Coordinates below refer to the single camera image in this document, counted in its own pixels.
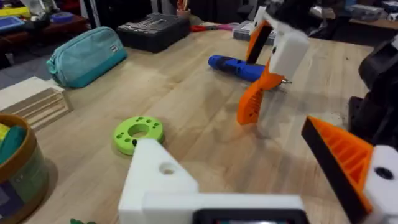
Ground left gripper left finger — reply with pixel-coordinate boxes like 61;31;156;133
118;138;200;224

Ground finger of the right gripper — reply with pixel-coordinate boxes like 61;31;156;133
245;5;275;65
257;30;311;92

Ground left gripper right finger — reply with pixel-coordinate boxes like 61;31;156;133
300;115;398;224

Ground blue electric screwdriver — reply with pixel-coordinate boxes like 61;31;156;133
207;54;293;85

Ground grey box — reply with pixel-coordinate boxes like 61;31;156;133
233;19;278;46

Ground green disc with holes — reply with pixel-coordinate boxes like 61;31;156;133
112;115;165;156

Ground beige cup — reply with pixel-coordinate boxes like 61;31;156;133
175;0;192;19

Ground wooden side table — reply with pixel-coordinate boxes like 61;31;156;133
348;17;398;32

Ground black tool case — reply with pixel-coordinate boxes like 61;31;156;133
116;12;192;54

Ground brown tub with toys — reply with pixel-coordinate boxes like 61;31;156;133
0;113;50;224

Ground teal zip bag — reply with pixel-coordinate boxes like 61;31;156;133
46;26;129;89

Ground stack of pale wooden boards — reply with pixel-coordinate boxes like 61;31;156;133
0;76;73;131

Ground blue plastic box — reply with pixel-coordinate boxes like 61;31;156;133
0;16;26;34

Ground yellow flat box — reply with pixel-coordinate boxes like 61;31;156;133
0;6;31;18

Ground pink handled scissors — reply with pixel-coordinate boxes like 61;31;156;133
214;22;241;32

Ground red handled scissors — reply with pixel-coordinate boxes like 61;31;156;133
190;24;217;34

